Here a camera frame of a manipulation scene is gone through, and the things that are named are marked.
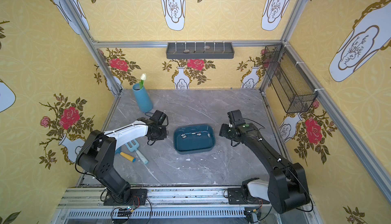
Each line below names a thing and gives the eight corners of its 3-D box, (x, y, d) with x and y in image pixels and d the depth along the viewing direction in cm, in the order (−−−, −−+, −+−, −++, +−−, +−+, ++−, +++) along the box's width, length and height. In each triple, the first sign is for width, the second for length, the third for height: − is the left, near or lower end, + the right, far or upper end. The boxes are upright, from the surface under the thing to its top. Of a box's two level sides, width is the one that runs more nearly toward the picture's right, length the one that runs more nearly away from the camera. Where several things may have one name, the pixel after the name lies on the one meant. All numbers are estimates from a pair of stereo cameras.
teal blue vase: (140, 113, 110) (130, 92, 93) (143, 104, 115) (133, 83, 98) (151, 113, 110) (142, 92, 93) (153, 104, 115) (145, 83, 98)
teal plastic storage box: (173, 154, 90) (172, 150, 87) (176, 128, 102) (175, 124, 98) (215, 153, 90) (216, 150, 86) (213, 128, 101) (214, 124, 98)
